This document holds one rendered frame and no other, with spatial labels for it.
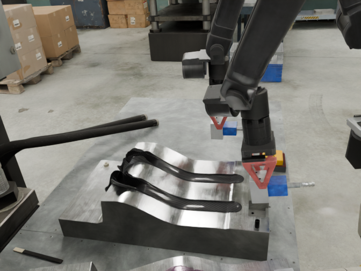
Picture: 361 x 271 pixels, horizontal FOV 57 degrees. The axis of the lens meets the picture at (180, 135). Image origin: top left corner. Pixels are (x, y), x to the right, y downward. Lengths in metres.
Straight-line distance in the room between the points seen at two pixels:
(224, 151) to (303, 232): 1.01
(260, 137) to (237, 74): 0.16
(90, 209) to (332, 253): 1.40
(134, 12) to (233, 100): 6.86
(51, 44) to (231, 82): 4.77
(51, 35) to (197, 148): 4.25
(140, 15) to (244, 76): 6.84
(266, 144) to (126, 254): 0.41
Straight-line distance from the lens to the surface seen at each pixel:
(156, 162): 0.90
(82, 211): 0.89
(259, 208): 0.83
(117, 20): 7.60
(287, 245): 0.85
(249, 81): 0.57
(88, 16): 7.77
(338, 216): 2.19
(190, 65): 0.92
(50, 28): 5.21
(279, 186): 0.73
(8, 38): 1.31
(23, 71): 4.54
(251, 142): 0.68
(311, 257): 1.93
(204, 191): 0.84
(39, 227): 0.98
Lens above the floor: 1.42
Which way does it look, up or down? 29 degrees down
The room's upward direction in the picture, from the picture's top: 4 degrees counter-clockwise
